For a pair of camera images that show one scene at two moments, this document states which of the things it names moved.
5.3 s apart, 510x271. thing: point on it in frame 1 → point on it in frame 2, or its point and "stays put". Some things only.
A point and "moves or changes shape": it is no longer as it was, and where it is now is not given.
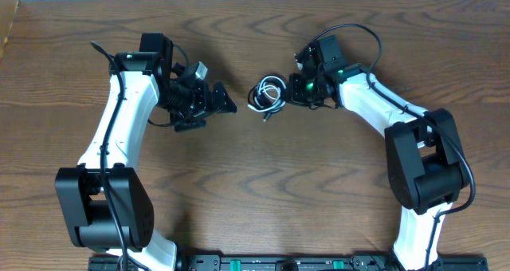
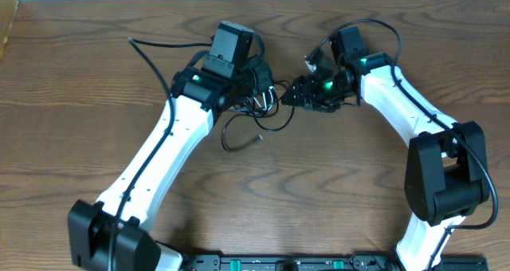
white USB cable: [268, 96] moves or changes shape
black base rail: [297, 262] stays put
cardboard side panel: [9, 4] stays put
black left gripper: [205, 100] → [259, 76]
